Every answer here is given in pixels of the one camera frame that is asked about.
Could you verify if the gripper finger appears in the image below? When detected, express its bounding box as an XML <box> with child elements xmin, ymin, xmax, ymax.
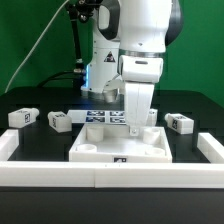
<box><xmin>133</xmin><ymin>83</ymin><xmax>154</xmax><ymax>135</ymax></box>
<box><xmin>124</xmin><ymin>82</ymin><xmax>139</xmax><ymax>126</ymax></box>

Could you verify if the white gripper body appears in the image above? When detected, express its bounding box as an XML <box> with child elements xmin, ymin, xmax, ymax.
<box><xmin>118</xmin><ymin>55</ymin><xmax>163</xmax><ymax>83</ymax></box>

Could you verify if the white square tabletop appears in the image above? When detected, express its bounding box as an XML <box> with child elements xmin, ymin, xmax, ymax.
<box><xmin>69</xmin><ymin>124</ymin><xmax>172</xmax><ymax>163</ymax></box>

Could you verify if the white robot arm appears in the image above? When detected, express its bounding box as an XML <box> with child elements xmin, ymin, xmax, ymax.
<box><xmin>76</xmin><ymin>0</ymin><xmax>183</xmax><ymax>136</ymax></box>

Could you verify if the white marker tag sheet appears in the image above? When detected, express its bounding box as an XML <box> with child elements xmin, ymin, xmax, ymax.
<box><xmin>67</xmin><ymin>110</ymin><xmax>125</xmax><ymax>124</ymax></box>

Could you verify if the white U-shaped fence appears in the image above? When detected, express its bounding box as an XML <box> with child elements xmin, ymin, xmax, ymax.
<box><xmin>0</xmin><ymin>129</ymin><xmax>224</xmax><ymax>189</ymax></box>

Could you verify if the black cable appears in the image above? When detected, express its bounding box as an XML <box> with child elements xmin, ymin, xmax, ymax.
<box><xmin>37</xmin><ymin>69</ymin><xmax>87</xmax><ymax>88</ymax></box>

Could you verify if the white cable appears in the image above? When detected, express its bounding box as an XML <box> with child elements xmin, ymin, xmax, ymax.
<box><xmin>3</xmin><ymin>0</ymin><xmax>72</xmax><ymax>94</ymax></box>

